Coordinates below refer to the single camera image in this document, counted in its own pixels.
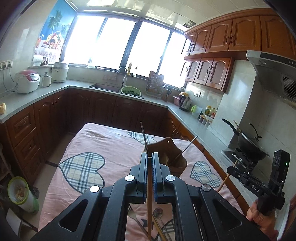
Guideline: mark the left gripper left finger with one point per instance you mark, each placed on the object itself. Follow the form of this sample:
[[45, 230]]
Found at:
[[100, 213]]

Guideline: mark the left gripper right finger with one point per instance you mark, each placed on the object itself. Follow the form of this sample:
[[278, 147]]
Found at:
[[200, 213]]

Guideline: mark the light bamboo chopstick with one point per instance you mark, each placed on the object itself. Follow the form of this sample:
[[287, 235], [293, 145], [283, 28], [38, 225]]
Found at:
[[227, 177]]

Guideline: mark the brown wooden chopstick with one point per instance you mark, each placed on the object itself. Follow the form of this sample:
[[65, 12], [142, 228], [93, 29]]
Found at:
[[149, 197]]

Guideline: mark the dark brown chopstick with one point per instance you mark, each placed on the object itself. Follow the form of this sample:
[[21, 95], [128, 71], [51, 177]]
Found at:
[[144, 137]]

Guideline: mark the person's right hand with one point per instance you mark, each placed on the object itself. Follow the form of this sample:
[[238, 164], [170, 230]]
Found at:
[[266, 223]]

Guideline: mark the left steel fork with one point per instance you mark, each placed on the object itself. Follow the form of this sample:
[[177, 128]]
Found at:
[[131, 213]]

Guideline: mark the steel spoon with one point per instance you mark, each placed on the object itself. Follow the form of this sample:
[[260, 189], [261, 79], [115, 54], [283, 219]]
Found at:
[[158, 213]]

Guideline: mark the patterned bamboo chopstick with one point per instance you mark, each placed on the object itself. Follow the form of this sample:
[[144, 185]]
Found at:
[[161, 234]]

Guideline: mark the black wok with lid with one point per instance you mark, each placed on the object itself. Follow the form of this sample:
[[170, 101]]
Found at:
[[249, 146]]

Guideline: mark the gas stove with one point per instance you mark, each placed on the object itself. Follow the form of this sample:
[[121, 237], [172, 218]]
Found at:
[[243, 162]]

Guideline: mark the brown wooden utensil holder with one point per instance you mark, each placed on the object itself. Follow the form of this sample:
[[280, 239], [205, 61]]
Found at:
[[169, 155]]

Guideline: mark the pink heart-patterned tablecloth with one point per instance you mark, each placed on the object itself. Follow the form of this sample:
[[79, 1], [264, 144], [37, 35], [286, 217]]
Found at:
[[100, 155]]

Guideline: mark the green white trash bin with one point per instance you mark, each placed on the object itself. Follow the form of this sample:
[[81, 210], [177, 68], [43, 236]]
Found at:
[[20, 194]]

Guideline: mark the condiment jars rack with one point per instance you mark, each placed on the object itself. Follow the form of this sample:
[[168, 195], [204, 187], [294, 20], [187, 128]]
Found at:
[[207, 117]]

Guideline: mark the green cup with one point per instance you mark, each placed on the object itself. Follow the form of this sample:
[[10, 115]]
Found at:
[[194, 109]]

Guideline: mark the steel electric kettle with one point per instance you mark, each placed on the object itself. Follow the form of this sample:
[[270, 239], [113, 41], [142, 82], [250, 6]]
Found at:
[[184, 102]]

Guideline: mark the wooden lower cabinets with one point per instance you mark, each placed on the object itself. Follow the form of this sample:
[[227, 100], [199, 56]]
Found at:
[[30, 135]]

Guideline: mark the wooden cabinets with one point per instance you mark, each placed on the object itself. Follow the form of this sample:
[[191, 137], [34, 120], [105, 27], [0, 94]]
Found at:
[[30, 135], [212, 47]]

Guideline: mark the steel range hood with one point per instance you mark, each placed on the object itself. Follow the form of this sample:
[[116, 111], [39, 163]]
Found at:
[[276, 74]]

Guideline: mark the green colander basin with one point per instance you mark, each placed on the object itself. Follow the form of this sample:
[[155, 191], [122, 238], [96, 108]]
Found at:
[[130, 90]]

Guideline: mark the dish drying rack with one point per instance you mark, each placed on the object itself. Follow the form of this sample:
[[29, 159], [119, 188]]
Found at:
[[156, 87]]

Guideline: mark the chrome sink faucet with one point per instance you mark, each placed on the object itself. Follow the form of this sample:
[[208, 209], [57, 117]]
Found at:
[[122, 71]]

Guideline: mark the yellow detergent bottle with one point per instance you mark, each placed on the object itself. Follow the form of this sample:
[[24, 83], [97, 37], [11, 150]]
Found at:
[[129, 68]]

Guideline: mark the small white pot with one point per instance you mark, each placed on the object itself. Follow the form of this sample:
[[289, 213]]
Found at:
[[45, 80]]

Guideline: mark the yellow apple figurine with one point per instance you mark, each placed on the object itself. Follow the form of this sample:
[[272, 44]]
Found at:
[[2, 108]]

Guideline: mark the white electric pot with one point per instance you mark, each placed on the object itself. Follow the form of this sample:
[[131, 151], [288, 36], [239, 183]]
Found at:
[[59, 72]]

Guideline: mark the wooden upper cabinets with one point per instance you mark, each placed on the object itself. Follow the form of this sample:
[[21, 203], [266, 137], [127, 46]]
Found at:
[[212, 47]]

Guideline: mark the white red rice cooker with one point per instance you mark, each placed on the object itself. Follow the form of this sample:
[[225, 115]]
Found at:
[[26, 81]]

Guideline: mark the tropical beach poster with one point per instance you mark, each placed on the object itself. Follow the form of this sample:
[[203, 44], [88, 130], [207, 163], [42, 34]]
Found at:
[[53, 34]]

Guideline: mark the kitchen window frame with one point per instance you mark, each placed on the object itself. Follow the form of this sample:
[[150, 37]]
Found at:
[[109, 42]]

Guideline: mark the wall power socket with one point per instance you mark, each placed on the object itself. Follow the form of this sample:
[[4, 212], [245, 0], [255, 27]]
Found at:
[[6, 64]]

